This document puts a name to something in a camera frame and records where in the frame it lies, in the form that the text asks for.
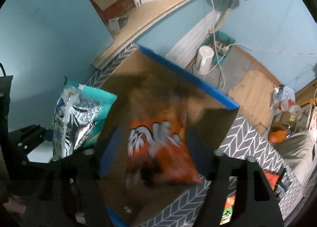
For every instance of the wooden wall shelf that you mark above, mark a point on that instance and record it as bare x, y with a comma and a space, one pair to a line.
140, 19

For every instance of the teal silver snack bag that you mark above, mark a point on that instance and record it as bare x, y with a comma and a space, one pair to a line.
79, 117

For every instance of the white electric kettle on floor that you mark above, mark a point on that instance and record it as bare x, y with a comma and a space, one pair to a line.
204, 60

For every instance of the orange juice bottle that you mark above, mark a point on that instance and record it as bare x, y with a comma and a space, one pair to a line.
278, 136

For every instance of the red orange snack packet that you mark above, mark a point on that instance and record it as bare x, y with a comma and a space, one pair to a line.
272, 179

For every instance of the teal basket with power strip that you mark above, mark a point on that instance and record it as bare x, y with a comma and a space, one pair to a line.
220, 42

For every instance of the grey bed duvet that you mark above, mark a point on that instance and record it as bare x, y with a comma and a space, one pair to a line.
299, 154

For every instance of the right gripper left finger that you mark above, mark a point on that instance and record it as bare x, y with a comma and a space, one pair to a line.
70, 194

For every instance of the clear plastic water bottle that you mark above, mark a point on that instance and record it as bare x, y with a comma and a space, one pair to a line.
282, 98

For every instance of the grey chevron table cloth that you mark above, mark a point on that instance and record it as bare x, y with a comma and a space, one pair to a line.
242, 141

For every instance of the orange white printed snack bag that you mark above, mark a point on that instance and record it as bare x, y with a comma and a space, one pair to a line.
228, 210

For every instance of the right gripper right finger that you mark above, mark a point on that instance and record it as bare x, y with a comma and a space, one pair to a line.
255, 202

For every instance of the brown cardboard sheet on floor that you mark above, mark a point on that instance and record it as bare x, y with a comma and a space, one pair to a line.
254, 95

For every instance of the orange chips bag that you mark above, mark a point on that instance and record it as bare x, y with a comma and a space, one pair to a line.
157, 153

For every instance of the person's left hand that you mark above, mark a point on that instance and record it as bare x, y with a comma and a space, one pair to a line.
12, 205

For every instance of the blue-rimmed cardboard box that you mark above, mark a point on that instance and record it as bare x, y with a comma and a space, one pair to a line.
210, 114

